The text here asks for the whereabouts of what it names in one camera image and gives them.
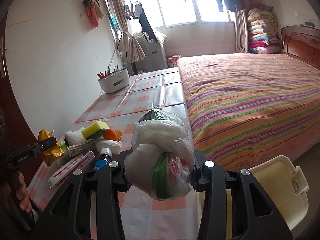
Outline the brass door latch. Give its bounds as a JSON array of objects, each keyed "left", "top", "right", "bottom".
[{"left": 0, "top": 37, "right": 7, "bottom": 79}]

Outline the blue spray bottle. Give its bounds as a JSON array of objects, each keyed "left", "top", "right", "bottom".
[{"left": 93, "top": 148, "right": 112, "bottom": 171}]

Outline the yellow green sponge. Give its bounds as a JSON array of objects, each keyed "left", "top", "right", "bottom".
[{"left": 81, "top": 121, "right": 109, "bottom": 140}]

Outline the yellow wrapper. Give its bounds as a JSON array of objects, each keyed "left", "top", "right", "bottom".
[{"left": 38, "top": 129, "right": 63, "bottom": 166}]

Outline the grey power cable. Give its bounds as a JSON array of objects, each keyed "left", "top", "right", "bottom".
[{"left": 107, "top": 29, "right": 123, "bottom": 73}]

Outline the white red medicine box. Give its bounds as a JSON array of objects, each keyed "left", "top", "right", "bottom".
[{"left": 48, "top": 151, "right": 95, "bottom": 189}]

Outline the person's left hand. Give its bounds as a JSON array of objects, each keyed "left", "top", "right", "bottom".
[{"left": 12, "top": 171, "right": 32, "bottom": 213}]

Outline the red wooden headboard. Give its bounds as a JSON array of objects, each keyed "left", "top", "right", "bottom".
[{"left": 280, "top": 25, "right": 320, "bottom": 69}]

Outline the stack of folded blankets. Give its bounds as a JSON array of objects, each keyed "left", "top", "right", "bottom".
[{"left": 247, "top": 4, "right": 281, "bottom": 54}]

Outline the orange peel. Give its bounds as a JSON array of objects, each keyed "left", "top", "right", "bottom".
[{"left": 103, "top": 128, "right": 123, "bottom": 141}]

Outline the striped colourful bedspread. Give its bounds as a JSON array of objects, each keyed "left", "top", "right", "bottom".
[{"left": 177, "top": 54, "right": 319, "bottom": 171}]

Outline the white crumpled tissue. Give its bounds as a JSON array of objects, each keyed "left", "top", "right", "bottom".
[{"left": 94, "top": 140, "right": 123, "bottom": 155}]

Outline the pink striped curtain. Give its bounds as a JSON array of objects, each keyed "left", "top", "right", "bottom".
[{"left": 234, "top": 9, "right": 248, "bottom": 54}]

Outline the black hanging garment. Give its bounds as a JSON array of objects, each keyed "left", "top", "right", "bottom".
[{"left": 139, "top": 9, "right": 158, "bottom": 42}]

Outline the white round pot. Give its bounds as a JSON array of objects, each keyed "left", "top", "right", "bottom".
[{"left": 97, "top": 66, "right": 129, "bottom": 94}]

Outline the cream plastic trash bin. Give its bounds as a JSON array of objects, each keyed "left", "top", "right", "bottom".
[{"left": 226, "top": 155, "right": 309, "bottom": 239}]

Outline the checkered plastic tablecloth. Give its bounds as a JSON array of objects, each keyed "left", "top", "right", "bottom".
[{"left": 26, "top": 67, "right": 203, "bottom": 240}]

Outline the grey cabinet appliance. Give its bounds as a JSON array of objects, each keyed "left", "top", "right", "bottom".
[{"left": 135, "top": 36, "right": 168, "bottom": 72}]

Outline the white plastic bag bundle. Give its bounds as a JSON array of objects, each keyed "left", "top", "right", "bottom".
[{"left": 124, "top": 109, "right": 194, "bottom": 200}]

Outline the hanging orange cloth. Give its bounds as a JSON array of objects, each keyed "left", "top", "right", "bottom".
[{"left": 83, "top": 0, "right": 105, "bottom": 28}]

